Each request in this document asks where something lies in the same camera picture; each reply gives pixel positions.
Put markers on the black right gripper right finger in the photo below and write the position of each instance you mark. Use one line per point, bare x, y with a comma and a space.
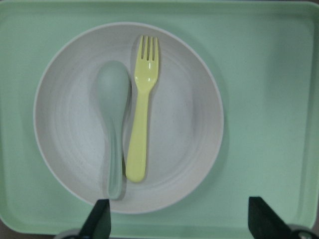
264, 223

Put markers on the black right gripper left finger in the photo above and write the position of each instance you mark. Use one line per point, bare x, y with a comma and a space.
97, 225

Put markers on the white round plate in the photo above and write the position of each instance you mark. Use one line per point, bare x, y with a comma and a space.
186, 118

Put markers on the yellow plastic fork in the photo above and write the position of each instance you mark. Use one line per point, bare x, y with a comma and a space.
145, 76

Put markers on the grey green plastic spoon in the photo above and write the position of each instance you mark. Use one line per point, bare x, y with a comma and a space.
113, 86

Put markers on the light green tray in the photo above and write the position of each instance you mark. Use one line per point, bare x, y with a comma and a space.
264, 58

